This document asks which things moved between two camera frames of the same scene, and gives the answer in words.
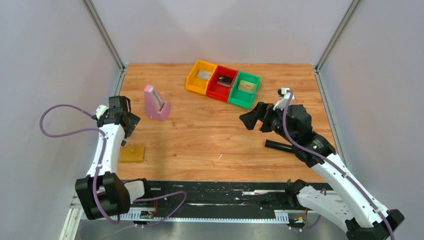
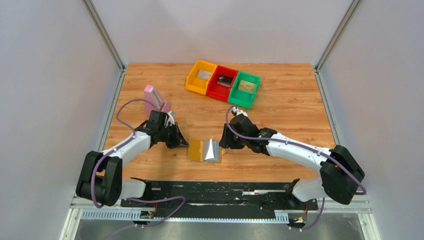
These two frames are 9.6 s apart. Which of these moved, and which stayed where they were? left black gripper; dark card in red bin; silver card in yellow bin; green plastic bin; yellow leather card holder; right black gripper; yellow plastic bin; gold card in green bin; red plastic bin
Moved: yellow leather card holder; right black gripper; left black gripper
Stayed: gold card in green bin; green plastic bin; yellow plastic bin; silver card in yellow bin; dark card in red bin; red plastic bin
